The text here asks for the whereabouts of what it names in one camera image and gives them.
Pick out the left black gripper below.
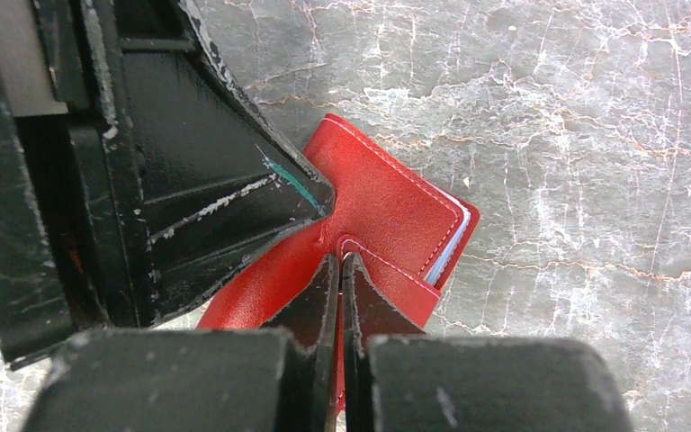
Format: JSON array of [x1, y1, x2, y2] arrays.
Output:
[[0, 1, 143, 370]]

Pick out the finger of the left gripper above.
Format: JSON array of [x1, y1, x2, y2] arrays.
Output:
[[83, 1, 335, 328]]

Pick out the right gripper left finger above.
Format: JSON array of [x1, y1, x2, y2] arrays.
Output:
[[23, 255, 340, 431]]

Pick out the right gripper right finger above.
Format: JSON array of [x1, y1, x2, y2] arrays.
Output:
[[341, 252, 633, 431]]

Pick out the red card holder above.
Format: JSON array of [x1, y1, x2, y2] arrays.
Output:
[[199, 114, 480, 329]]

